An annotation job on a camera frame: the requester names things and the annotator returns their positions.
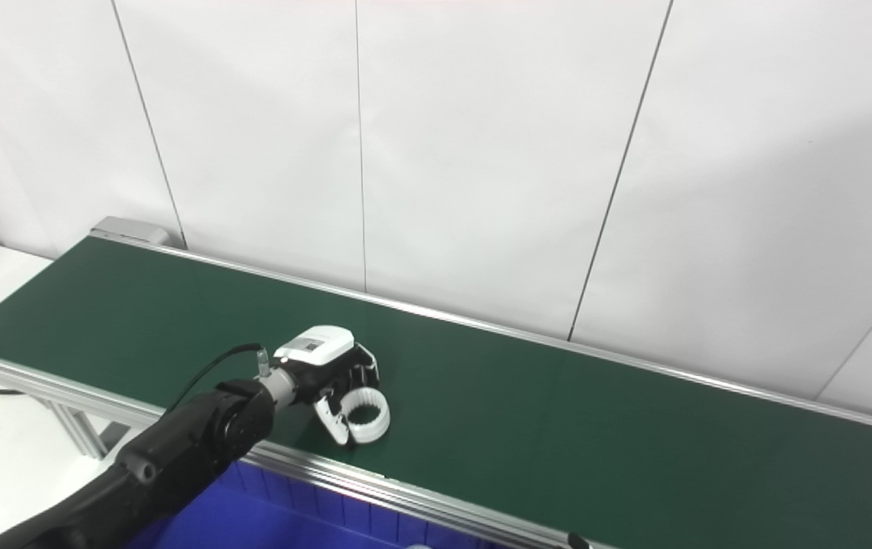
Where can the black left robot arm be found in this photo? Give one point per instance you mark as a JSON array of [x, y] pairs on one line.
[[177, 450]]

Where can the grey conveyor end housing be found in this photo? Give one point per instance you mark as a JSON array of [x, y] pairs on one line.
[[127, 229]]

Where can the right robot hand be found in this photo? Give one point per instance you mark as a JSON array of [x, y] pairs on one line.
[[577, 543]]

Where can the green conveyor belt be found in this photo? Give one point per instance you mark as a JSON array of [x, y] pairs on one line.
[[329, 473], [558, 427]]

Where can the aluminium conveyor leg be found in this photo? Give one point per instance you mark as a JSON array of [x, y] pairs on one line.
[[81, 431]]

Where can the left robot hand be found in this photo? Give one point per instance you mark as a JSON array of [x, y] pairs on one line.
[[322, 354]]

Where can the blue bin with white rings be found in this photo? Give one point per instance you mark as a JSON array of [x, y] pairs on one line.
[[253, 530]]

